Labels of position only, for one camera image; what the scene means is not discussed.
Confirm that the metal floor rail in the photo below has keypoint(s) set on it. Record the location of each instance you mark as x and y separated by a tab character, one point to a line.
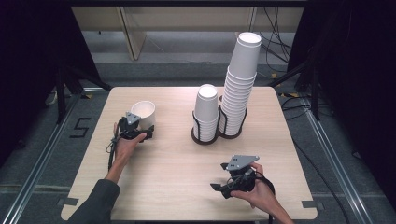
336	165
40	165

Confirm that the white paper cup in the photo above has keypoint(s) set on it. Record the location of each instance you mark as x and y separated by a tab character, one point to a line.
146	113

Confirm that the light wooden partition board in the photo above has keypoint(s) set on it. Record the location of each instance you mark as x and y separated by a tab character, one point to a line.
132	37

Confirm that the person's right hand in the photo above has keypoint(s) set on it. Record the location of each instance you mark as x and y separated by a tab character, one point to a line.
261	196

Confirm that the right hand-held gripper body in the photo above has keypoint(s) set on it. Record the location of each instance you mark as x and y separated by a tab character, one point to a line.
241	180

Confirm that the black curtain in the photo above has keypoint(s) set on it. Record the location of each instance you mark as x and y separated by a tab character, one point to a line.
31	62
358	77

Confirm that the black tape piece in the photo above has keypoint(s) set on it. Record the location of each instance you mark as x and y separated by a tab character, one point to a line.
68	201
312	204

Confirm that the tall stack of paper cups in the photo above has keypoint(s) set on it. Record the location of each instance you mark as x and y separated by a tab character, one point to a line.
243	68

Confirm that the short stack of paper cups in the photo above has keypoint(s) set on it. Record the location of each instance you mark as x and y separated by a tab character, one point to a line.
206	107

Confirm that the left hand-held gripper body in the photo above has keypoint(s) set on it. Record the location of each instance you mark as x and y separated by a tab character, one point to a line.
129	129

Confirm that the person's left hand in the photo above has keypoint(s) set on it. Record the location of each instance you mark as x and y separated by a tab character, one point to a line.
124	149

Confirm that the black metal stand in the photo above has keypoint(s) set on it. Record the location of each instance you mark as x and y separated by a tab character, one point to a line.
315	93
60	96

